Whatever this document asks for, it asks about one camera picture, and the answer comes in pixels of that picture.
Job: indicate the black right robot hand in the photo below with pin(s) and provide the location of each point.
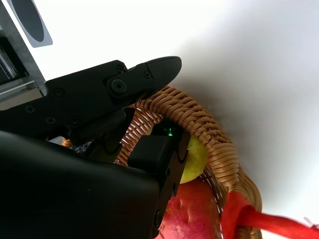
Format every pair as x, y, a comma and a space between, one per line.
74, 174

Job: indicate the red apple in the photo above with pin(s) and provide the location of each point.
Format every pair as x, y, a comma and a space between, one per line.
192, 214

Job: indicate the yellow green pear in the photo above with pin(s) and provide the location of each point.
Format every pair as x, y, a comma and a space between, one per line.
194, 164

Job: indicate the grey round table grommet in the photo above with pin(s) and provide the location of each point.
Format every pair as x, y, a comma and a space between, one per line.
30, 20

